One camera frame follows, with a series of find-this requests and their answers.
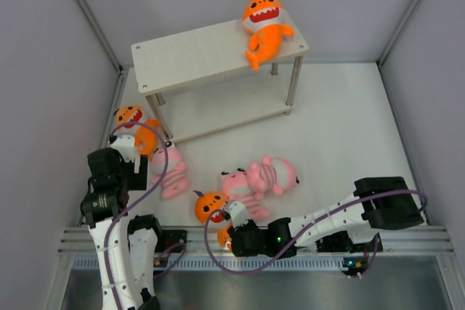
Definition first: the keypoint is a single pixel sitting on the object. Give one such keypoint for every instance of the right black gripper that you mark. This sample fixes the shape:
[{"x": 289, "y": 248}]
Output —
[{"x": 243, "y": 226}]

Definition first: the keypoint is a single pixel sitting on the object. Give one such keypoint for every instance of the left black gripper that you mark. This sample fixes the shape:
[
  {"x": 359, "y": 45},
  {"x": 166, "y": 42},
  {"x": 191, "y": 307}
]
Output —
[{"x": 136, "y": 181}]

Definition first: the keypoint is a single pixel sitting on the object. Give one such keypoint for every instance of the orange shark plush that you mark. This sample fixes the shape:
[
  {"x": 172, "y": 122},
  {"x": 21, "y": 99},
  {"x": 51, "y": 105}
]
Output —
[
  {"x": 208, "y": 210},
  {"x": 144, "y": 139},
  {"x": 263, "y": 21}
]

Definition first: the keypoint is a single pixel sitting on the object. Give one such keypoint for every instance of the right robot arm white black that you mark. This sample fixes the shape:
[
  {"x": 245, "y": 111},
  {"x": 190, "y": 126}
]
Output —
[{"x": 378, "y": 203}]

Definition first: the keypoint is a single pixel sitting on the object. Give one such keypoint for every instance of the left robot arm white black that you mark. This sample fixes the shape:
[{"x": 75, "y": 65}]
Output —
[{"x": 125, "y": 246}]

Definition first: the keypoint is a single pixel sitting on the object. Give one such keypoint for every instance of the white two-tier wooden shelf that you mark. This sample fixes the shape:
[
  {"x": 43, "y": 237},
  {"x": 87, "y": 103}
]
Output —
[{"x": 199, "y": 82}]

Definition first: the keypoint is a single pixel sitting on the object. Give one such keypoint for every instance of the pink striped plush centre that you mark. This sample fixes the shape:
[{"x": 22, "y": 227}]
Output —
[{"x": 235, "y": 186}]

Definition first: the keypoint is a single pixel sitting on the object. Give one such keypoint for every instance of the pink striped plush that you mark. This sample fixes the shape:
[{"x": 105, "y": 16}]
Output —
[
  {"x": 271, "y": 174},
  {"x": 235, "y": 186},
  {"x": 175, "y": 181}
]

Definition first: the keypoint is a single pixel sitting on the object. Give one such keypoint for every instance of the pink striped plush left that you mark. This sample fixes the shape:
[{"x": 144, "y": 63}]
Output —
[{"x": 175, "y": 181}]

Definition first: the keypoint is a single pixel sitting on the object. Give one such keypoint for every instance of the pink striped plush right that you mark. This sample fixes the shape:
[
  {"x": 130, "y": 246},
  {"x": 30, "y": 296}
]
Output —
[{"x": 271, "y": 174}]

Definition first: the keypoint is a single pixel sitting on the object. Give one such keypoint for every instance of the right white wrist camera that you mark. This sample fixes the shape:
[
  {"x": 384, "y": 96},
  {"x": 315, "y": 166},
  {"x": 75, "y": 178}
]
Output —
[{"x": 238, "y": 217}]

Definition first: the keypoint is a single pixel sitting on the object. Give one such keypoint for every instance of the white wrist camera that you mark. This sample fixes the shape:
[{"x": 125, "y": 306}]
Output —
[
  {"x": 238, "y": 217},
  {"x": 125, "y": 145}
]

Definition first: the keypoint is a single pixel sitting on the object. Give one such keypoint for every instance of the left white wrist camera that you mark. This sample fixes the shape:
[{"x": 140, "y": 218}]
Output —
[{"x": 125, "y": 145}]

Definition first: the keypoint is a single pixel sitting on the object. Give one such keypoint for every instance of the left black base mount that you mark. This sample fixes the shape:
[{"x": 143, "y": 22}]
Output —
[{"x": 168, "y": 238}]

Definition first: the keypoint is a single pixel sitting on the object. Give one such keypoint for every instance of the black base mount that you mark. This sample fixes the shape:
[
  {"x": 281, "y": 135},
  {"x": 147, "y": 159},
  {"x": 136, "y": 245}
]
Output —
[
  {"x": 341, "y": 243},
  {"x": 168, "y": 238}
]

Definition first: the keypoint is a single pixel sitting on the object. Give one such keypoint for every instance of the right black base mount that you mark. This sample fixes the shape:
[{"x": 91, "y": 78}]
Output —
[{"x": 341, "y": 243}]

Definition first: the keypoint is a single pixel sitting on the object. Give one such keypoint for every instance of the aluminium front rail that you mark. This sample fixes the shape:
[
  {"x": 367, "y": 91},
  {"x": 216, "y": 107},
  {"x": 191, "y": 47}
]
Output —
[{"x": 190, "y": 248}]

